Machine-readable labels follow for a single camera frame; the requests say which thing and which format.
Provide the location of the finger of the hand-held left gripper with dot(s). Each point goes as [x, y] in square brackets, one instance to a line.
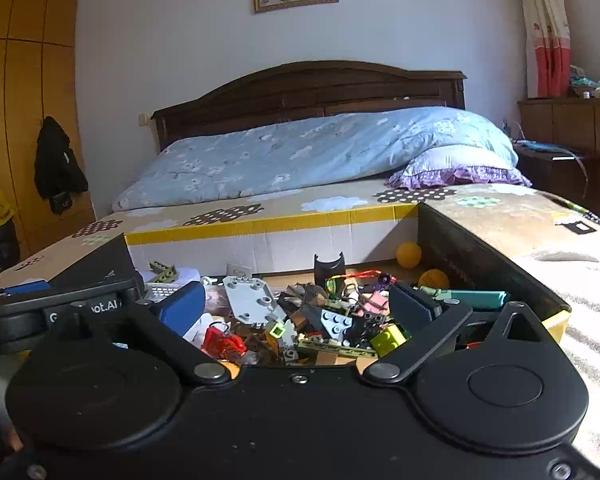
[27, 287]

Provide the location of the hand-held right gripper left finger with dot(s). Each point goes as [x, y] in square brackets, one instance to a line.
[182, 307]

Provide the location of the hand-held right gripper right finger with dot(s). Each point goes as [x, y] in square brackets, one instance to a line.
[415, 307]

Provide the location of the heap of boxed toy bricks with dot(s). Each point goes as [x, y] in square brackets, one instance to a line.
[330, 320]

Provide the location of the yellow cardboard box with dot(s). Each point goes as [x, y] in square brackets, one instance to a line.
[330, 197]
[280, 240]

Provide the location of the orange ball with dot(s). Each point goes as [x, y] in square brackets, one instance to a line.
[409, 254]
[434, 279]

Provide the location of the black hanging jacket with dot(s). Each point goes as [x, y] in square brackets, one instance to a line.
[57, 170]

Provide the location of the purple frilled pillow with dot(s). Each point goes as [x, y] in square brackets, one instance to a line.
[455, 167]

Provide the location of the blue floral quilt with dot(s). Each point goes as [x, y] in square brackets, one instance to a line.
[305, 155]

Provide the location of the dark wooden nightstand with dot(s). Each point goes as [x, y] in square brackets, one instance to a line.
[550, 175]

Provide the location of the wooden wardrobe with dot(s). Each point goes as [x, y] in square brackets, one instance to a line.
[25, 85]

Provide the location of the wooden dresser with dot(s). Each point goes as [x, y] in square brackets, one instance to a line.
[575, 125]

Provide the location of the dark wooden headboard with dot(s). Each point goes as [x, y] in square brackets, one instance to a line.
[305, 90]

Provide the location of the red patterned curtain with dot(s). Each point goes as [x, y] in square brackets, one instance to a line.
[545, 35]

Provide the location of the wall socket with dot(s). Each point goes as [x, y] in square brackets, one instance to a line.
[143, 119]

